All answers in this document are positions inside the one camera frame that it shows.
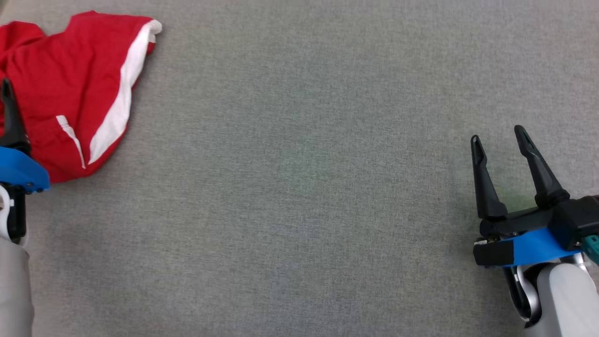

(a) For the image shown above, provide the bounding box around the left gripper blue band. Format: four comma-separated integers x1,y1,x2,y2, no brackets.
0,77,51,242

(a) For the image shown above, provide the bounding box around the red shorts white side stripe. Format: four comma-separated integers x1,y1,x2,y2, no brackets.
0,10,163,184

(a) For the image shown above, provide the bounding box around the right black cable teal plug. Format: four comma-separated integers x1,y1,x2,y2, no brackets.
582,235,599,264

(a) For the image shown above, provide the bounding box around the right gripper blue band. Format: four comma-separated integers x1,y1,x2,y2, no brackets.
470,125,584,327

